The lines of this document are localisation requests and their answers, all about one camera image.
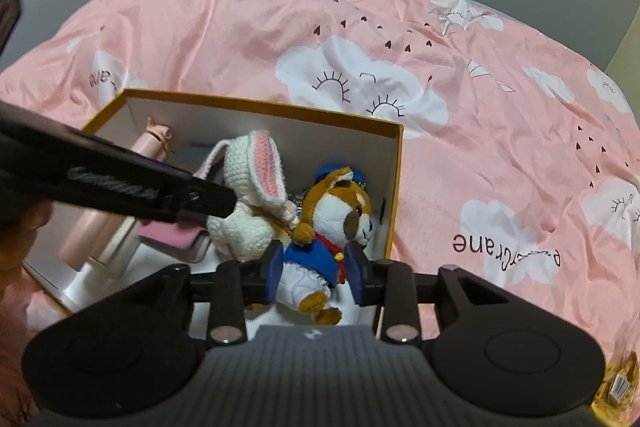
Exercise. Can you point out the white pink crochet bunny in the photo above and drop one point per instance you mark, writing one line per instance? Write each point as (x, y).
(253, 171)

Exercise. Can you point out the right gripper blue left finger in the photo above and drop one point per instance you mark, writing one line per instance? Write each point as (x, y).
(273, 269)

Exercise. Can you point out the person left hand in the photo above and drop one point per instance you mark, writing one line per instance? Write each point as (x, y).
(17, 241)

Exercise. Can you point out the pink card wallet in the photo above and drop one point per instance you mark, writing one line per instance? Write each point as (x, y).
(185, 242)

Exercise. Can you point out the pink patterned bed cover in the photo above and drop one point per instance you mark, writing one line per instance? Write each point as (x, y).
(510, 296)

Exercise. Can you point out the brown sailor bear plush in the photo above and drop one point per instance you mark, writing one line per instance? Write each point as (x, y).
(336, 211)

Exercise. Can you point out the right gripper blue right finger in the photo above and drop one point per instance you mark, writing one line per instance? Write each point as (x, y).
(358, 273)

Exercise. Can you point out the yellow cardboard box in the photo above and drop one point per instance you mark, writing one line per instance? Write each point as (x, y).
(307, 180)

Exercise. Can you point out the dark grey square box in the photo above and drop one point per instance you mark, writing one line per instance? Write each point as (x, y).
(204, 162)

